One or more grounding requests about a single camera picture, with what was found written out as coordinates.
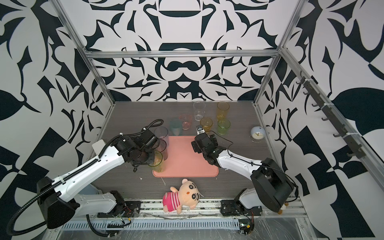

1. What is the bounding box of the dark smoky glass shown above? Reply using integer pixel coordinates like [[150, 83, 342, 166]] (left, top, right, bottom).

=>
[[156, 139, 168, 161]]

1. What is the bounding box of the tall light green glass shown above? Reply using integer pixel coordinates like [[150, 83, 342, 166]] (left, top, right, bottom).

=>
[[148, 151, 164, 173]]

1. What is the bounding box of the pink plastic tray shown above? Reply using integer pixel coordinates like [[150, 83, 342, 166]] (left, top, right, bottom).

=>
[[153, 136, 219, 179]]

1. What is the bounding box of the blue-grey tall glass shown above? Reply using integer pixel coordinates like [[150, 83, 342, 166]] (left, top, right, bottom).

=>
[[154, 127, 169, 147]]

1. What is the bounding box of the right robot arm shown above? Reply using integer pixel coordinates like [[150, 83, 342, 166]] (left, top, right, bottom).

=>
[[191, 133, 297, 213]]

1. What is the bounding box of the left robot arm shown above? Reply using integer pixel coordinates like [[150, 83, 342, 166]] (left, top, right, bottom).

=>
[[37, 130, 160, 229]]

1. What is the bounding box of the short amber glass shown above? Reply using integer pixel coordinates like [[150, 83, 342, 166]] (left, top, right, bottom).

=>
[[200, 117, 213, 133]]

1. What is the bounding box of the short green glass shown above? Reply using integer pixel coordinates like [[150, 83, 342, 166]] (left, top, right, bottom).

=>
[[218, 119, 231, 135]]

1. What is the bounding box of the pink short glass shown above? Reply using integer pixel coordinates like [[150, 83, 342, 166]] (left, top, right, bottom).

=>
[[179, 114, 193, 131]]

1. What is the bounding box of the teal frosted cup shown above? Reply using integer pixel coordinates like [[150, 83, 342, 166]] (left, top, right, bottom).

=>
[[170, 118, 183, 136]]

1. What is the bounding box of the clear tall glass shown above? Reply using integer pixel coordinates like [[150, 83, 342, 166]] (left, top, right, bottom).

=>
[[193, 101, 206, 121]]

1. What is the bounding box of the tall yellow glass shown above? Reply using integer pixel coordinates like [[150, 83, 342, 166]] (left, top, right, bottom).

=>
[[217, 102, 230, 121]]

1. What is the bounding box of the white box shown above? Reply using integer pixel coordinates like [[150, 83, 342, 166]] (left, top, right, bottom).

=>
[[92, 140, 106, 156]]

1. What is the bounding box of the plush doll pink shirt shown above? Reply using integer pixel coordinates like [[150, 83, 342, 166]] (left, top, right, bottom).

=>
[[162, 179, 203, 215]]

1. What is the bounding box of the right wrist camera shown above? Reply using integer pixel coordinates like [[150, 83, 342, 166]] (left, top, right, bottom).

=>
[[196, 125, 206, 136]]

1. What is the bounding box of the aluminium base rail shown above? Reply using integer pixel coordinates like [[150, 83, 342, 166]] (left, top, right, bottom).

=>
[[49, 196, 310, 224]]

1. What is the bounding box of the wall hook rack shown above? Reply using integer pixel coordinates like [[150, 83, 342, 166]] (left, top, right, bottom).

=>
[[297, 71, 367, 159]]

